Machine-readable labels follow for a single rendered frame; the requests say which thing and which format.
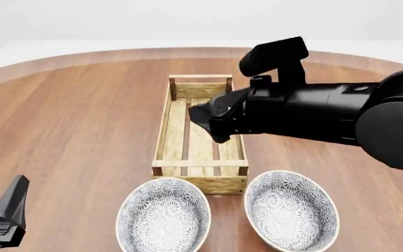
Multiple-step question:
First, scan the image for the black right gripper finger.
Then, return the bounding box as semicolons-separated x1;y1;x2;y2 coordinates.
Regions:
188;103;232;145
207;88;249;115

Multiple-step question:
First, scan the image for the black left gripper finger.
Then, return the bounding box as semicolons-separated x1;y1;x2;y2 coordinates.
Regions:
0;174;31;230

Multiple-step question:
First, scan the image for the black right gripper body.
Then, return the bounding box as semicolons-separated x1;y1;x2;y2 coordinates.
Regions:
210;88;259;137

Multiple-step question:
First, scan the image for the wooden slat tray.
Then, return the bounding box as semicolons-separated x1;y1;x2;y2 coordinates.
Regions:
151;73;250;195

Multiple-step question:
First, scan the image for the patterned grey-white bowl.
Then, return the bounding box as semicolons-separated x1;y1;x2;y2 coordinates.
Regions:
115;176;212;252
243;169;341;251

